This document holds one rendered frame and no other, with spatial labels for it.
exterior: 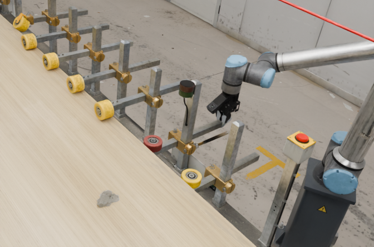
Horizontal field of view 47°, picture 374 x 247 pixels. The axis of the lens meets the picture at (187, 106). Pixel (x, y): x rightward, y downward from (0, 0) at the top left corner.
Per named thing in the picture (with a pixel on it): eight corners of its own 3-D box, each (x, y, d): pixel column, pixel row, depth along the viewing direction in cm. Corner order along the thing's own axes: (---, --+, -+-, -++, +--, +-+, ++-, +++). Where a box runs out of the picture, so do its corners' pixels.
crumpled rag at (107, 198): (109, 187, 155) (110, 183, 153) (122, 198, 151) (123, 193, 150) (89, 199, 149) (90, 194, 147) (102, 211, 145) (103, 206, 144)
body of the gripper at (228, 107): (238, 112, 208) (243, 90, 201) (226, 117, 203) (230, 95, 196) (227, 104, 212) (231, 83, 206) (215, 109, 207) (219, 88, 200)
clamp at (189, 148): (176, 137, 199) (177, 128, 196) (195, 153, 191) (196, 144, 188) (166, 141, 195) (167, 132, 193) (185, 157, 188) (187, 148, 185)
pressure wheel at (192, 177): (177, 187, 175) (181, 166, 168) (197, 189, 175) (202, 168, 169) (177, 202, 168) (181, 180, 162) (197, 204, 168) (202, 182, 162)
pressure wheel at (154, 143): (152, 152, 191) (154, 131, 185) (163, 162, 186) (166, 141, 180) (137, 158, 186) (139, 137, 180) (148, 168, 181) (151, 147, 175)
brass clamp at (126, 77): (117, 70, 223) (118, 62, 220) (132, 82, 215) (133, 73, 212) (107, 73, 219) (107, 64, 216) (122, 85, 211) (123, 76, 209)
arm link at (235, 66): (246, 65, 186) (224, 59, 188) (240, 89, 193) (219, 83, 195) (251, 56, 193) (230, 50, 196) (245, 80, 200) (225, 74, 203)
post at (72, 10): (74, 80, 262) (74, 5, 236) (77, 83, 260) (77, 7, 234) (69, 82, 260) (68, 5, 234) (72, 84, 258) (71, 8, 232)
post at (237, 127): (216, 207, 189) (238, 118, 163) (221, 212, 187) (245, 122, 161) (210, 210, 187) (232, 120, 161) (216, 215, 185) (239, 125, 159)
